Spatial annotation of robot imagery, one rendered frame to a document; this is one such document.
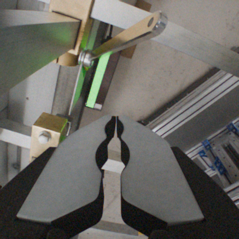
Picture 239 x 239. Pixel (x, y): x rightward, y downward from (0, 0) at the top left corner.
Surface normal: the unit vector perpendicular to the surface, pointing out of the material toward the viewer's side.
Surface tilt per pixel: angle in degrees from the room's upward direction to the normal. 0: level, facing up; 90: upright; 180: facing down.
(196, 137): 0
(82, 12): 0
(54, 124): 90
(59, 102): 0
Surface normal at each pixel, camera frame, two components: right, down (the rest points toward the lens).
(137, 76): 0.00, 0.50
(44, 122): 0.33, -0.82
